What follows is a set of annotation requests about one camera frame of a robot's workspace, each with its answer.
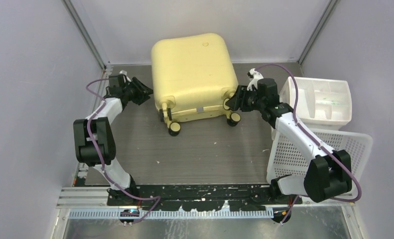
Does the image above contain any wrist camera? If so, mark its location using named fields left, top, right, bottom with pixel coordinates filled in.
left=119, top=70, right=132, bottom=82
left=247, top=68, right=264, bottom=91

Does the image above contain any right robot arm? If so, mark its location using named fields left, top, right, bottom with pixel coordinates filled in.
left=224, top=78, right=354, bottom=204

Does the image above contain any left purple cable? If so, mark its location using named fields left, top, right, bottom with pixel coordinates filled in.
left=85, top=78, right=161, bottom=226

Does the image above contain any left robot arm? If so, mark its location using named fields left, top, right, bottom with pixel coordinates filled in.
left=73, top=70, right=153, bottom=206

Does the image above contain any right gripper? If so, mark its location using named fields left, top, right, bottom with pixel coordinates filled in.
left=226, top=86, right=264, bottom=113

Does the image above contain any white perforated plastic basket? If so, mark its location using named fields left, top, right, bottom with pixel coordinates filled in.
left=266, top=125, right=373, bottom=203

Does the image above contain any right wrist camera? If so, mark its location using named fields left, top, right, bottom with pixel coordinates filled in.
left=247, top=68, right=264, bottom=91

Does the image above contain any slotted metal cable duct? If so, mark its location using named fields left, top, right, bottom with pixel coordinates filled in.
left=68, top=207, right=273, bottom=220

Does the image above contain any white divided organizer tray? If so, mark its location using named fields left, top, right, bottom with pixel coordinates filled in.
left=279, top=77, right=353, bottom=130

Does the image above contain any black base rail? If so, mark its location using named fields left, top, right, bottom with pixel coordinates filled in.
left=107, top=184, right=295, bottom=212

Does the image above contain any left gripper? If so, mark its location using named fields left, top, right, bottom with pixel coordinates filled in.
left=124, top=78, right=156, bottom=106

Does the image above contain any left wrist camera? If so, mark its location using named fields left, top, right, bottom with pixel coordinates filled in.
left=119, top=70, right=132, bottom=82

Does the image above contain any yellow hard-shell suitcase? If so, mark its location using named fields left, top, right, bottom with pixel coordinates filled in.
left=151, top=33, right=241, bottom=136

